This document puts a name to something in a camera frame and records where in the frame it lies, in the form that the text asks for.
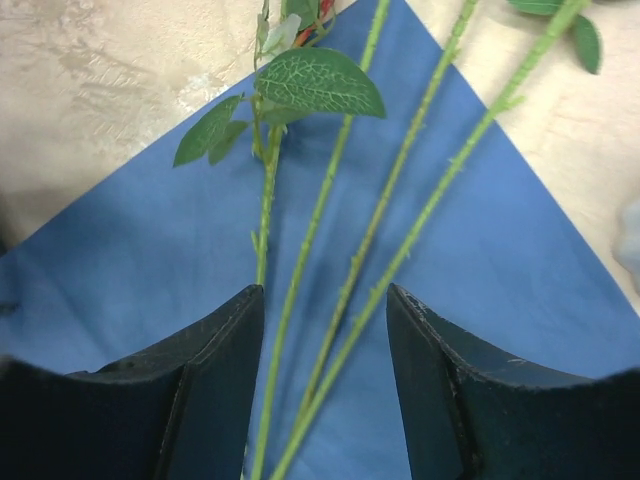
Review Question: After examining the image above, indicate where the large pink rose stem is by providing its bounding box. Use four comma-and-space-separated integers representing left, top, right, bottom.
249, 0, 392, 480

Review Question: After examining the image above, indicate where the twin pink rose stem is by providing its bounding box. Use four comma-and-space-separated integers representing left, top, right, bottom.
173, 1, 389, 284

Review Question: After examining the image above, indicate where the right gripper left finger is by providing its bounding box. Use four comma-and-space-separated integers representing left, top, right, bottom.
1, 285, 264, 480

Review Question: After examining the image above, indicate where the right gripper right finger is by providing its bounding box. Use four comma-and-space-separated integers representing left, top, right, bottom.
386, 285, 639, 479

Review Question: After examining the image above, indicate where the white ribbed vase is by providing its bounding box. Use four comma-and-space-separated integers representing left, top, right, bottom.
615, 198, 640, 293

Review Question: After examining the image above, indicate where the small pink rose stem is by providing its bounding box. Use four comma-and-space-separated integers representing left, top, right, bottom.
295, 0, 478, 424

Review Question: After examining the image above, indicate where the white bud rose stem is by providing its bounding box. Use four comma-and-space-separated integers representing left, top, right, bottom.
271, 1, 589, 479

